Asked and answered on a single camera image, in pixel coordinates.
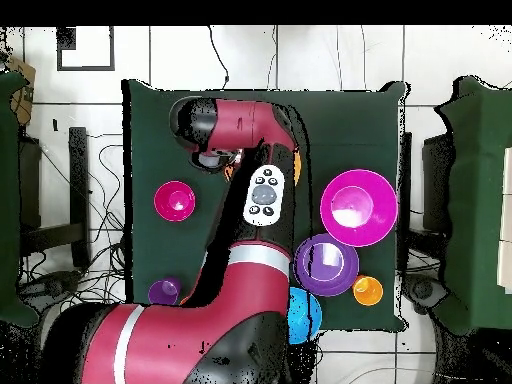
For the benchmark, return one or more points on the large orange bowl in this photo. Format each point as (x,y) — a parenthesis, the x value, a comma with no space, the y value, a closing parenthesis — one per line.
(297,168)

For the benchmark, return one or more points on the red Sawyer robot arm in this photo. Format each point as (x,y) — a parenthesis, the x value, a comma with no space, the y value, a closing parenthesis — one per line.
(180,340)

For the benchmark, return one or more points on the small red bowl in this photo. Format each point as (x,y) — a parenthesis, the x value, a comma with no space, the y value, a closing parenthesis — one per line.
(172,202)

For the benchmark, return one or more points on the purple bowl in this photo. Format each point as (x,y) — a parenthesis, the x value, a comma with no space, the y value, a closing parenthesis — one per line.
(344,280)

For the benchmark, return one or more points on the large blue bowl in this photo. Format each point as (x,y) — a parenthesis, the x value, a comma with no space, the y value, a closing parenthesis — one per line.
(308,320)

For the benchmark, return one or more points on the large pink bowl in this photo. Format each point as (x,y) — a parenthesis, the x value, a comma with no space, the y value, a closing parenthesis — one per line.
(376,224)

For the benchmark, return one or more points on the purple cup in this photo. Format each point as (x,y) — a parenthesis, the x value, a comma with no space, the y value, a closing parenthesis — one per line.
(160,294)

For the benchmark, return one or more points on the dark green tablecloth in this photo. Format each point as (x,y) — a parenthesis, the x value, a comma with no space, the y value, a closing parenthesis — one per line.
(352,128)

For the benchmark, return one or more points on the yellow-orange cup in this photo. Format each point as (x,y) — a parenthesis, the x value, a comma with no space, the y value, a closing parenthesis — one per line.
(368,292)

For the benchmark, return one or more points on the green-covered side table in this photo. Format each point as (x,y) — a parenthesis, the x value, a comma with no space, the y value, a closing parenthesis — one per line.
(476,200)
(10,200)

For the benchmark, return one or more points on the cardboard box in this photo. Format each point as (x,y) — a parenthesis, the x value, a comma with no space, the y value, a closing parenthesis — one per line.
(23,100)

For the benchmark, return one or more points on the black square floor frame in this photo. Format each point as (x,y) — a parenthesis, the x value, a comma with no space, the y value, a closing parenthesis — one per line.
(59,56)

